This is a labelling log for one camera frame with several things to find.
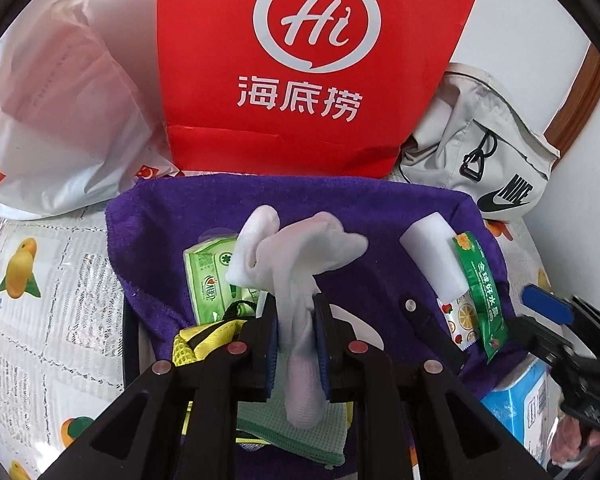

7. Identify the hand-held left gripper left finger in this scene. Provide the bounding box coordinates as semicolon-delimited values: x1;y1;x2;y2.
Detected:
39;305;281;480

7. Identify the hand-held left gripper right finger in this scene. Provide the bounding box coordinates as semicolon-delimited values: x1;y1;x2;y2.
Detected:
312;292;553;480

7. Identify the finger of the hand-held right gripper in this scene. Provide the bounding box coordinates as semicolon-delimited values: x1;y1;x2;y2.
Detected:
510;284;600;362
402;297;469;367

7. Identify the fruit print sachet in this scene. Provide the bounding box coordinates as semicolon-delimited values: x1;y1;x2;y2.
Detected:
437;294;482;352

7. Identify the person's right hand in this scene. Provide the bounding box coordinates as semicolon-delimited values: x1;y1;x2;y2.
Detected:
551;400;600;467

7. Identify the green sachet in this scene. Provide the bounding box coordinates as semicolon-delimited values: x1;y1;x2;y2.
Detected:
451;231;509;365

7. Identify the blue tissue pack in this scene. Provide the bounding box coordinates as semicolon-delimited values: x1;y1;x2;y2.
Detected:
480;355;567;467

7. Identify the light green cloth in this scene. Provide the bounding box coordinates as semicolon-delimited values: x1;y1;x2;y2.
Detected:
234;399;352;469

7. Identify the yellow mesh pouch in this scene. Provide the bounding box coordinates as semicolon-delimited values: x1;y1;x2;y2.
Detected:
172;300;353;446

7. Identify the white sponge block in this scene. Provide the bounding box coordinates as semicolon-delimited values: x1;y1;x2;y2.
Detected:
399;212;474;307

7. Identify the green wet wipes pack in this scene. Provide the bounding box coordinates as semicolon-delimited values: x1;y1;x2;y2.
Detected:
182;237;262;327

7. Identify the purple towel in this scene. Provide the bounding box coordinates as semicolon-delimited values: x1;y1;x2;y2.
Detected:
104;172;536;480

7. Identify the grey sling bag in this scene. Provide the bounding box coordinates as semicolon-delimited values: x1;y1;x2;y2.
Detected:
390;62;562;221

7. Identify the red paper bag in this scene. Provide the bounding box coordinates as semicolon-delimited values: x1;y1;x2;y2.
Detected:
157;0;486;179

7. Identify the white plastic bag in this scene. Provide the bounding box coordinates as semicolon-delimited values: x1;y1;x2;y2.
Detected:
0;0;182;221

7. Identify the brown wooden frame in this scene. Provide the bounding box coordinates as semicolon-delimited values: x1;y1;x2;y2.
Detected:
544;42;600;152

